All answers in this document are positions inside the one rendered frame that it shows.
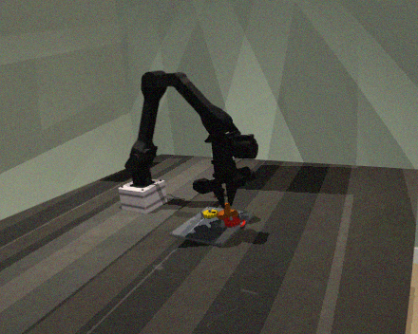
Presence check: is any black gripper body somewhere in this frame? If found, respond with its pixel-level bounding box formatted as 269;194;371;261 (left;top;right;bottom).
193;157;256;194

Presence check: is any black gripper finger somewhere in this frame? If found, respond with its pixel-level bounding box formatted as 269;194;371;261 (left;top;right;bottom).
213;188;225;209
225;183;238;206

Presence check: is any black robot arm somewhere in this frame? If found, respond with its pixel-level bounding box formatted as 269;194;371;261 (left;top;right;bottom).
125;70;258;189

